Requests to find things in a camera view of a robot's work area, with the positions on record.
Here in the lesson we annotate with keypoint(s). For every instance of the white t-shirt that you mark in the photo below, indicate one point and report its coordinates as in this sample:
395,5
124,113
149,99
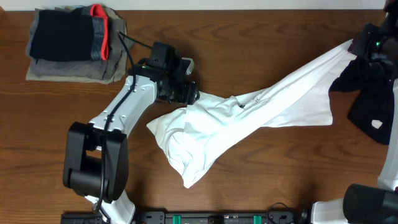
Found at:
193,137

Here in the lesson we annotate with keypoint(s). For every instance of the crumpled black garment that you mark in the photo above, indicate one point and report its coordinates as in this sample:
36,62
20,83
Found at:
373,109

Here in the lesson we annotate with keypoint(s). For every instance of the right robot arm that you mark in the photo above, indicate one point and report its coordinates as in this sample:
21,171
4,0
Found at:
361,203

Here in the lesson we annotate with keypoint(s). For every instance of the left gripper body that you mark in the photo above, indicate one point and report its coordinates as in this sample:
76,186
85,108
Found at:
180,92

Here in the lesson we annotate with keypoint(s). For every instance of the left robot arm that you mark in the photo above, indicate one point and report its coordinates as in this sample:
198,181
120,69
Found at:
96,164

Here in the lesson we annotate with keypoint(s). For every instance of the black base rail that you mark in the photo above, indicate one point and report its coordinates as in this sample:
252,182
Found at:
274,216

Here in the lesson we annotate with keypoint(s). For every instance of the folded black garment red band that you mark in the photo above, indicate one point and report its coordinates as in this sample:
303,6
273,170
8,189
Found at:
66,36

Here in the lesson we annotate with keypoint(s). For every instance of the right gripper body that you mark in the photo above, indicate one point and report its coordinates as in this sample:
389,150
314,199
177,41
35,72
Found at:
375,46

